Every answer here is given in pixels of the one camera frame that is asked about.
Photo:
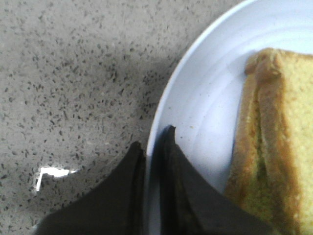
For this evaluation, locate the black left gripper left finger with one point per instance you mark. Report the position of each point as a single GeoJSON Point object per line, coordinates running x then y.
{"type": "Point", "coordinates": [114, 207]}

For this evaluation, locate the light blue plate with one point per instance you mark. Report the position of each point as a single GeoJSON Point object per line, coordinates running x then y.
{"type": "Point", "coordinates": [202, 97]}

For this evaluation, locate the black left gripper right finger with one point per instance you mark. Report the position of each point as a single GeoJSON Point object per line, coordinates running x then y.
{"type": "Point", "coordinates": [191, 206]}

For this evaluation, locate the bread slice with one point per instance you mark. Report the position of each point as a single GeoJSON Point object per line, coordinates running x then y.
{"type": "Point", "coordinates": [243, 187]}
{"type": "Point", "coordinates": [285, 106]}

